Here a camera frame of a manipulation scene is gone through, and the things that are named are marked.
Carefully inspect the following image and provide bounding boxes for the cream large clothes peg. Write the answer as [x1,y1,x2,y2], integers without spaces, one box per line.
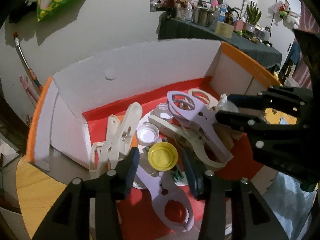
[95,102,143,177]

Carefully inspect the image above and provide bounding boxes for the orange cardboard box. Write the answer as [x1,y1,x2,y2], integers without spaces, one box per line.
[26,38,282,240]

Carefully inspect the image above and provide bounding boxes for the blue fluffy towel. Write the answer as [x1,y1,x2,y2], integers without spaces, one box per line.
[263,172,317,239]

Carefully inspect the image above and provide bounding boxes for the dark green side table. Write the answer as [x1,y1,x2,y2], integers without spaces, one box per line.
[158,12,283,69]

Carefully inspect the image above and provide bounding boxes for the yellow bottle cap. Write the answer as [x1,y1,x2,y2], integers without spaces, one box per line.
[148,142,178,171]

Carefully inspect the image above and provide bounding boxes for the lilac bunny clip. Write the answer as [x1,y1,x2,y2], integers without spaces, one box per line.
[136,165,194,232]

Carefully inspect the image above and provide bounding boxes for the lilac plastic clip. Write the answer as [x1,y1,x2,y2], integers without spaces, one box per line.
[167,90,233,163]

